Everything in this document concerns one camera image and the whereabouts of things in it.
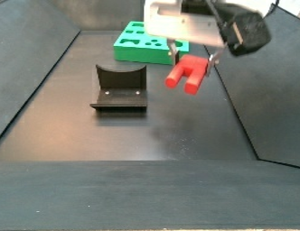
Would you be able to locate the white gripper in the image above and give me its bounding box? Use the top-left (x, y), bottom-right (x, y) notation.
top-left (144, 0), bottom-right (225, 76)

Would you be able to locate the red square-circle pronged object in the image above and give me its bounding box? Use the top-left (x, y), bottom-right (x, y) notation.
top-left (165, 54), bottom-right (208, 95)

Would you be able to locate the green fixture block with holes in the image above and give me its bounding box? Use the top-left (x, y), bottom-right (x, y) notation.
top-left (113, 20), bottom-right (192, 66)

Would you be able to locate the black L-shaped regrasp stand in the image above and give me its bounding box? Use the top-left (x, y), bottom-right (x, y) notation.
top-left (90, 65), bottom-right (148, 110)

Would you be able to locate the black camera cable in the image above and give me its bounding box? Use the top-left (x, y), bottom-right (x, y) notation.
top-left (205, 0), bottom-right (231, 43)

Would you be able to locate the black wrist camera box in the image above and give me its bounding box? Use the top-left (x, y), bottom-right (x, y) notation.
top-left (216, 3), bottom-right (272, 56)

